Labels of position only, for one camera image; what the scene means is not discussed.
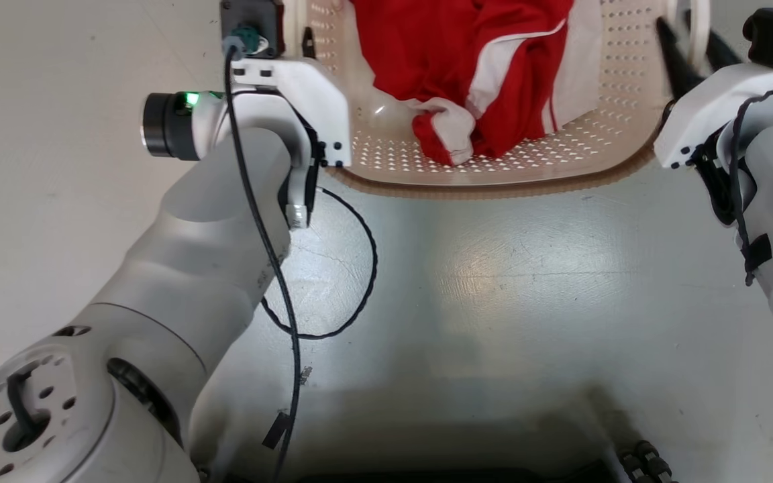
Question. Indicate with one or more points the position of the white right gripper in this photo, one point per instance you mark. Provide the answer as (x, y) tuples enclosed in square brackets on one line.
[(708, 107)]

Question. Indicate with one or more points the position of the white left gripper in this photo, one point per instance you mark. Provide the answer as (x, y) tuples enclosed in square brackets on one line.
[(313, 100)]

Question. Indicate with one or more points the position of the beige perforated plastic laundry basket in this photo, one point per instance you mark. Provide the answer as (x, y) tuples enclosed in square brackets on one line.
[(594, 144)]

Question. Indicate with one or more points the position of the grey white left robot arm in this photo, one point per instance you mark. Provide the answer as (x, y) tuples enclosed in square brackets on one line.
[(178, 255)]

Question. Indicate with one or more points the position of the dark robot base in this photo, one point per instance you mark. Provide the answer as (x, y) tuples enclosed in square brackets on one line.
[(427, 469)]

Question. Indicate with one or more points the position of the red garment with white stripes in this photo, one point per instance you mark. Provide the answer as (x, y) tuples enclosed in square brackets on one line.
[(453, 60)]

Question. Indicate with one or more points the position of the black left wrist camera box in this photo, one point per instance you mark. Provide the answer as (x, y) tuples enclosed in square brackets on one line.
[(252, 20)]

